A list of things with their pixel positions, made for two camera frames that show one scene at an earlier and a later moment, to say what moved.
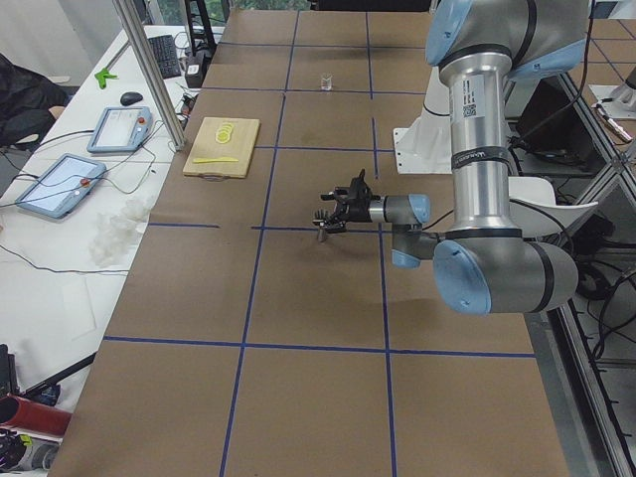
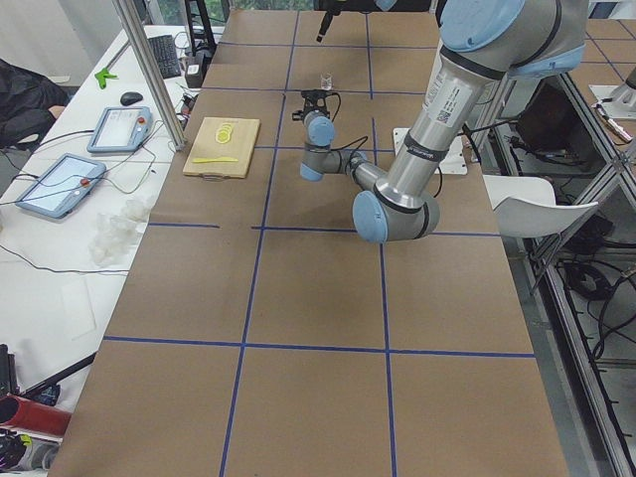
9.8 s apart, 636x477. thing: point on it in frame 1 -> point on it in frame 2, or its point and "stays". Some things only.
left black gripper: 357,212 -> 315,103
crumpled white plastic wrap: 116,231 stays
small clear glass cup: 327,82 stays
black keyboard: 164,50 stays
